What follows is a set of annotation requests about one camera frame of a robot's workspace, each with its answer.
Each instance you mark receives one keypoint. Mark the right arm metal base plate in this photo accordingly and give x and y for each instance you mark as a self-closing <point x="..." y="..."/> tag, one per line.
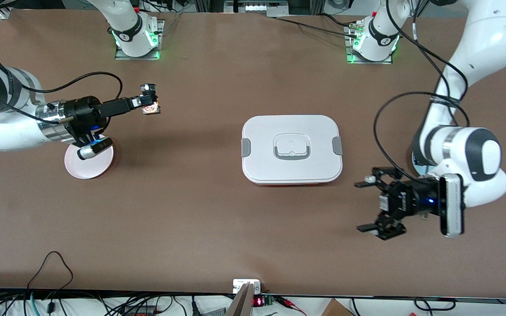
<point x="136" y="58"/>

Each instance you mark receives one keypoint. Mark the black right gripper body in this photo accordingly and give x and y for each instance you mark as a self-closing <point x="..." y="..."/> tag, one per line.
<point x="84" y="112"/>

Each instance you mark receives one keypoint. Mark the aluminium profile bar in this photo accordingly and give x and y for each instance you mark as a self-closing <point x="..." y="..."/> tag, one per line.
<point x="242" y="303"/>

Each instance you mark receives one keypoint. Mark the short aluminium profile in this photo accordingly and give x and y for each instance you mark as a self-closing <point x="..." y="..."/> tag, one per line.
<point x="5" y="14"/>

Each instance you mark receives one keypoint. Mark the small white mount block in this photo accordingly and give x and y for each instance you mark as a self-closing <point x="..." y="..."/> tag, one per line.
<point x="240" y="284"/>

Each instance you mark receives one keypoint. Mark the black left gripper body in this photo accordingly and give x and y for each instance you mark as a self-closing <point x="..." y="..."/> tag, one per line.
<point x="406" y="197"/>

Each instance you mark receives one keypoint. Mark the pale pink round plate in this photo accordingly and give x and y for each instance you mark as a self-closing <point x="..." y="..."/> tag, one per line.
<point x="99" y="169"/>

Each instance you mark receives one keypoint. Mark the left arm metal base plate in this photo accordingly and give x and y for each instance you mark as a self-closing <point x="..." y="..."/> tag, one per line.
<point x="369" y="62"/>

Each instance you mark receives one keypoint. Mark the red digit display board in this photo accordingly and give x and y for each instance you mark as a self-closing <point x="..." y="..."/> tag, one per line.
<point x="258" y="301"/>

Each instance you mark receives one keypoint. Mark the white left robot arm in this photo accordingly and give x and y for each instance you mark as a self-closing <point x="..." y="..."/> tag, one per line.
<point x="490" y="44"/>

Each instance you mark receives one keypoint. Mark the brown cardboard box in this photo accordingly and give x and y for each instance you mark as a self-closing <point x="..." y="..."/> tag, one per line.
<point x="335" y="309"/>

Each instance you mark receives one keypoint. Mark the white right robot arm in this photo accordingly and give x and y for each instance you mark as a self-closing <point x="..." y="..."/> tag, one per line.
<point x="2" y="131"/>

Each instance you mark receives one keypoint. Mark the aluminium frame with white label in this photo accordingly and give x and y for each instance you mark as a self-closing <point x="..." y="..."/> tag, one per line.
<point x="257" y="6"/>

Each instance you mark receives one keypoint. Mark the orange push-button switch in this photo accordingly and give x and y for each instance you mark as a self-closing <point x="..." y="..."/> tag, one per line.
<point x="151" y="109"/>

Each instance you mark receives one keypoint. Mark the red clip lead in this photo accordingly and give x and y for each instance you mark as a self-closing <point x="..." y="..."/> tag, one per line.
<point x="290" y="303"/>

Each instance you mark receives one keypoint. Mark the white lidded lunch box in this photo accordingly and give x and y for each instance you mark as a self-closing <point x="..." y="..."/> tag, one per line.
<point x="262" y="166"/>

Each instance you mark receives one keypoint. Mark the light blue round plate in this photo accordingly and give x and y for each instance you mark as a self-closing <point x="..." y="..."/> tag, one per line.
<point x="416" y="161"/>

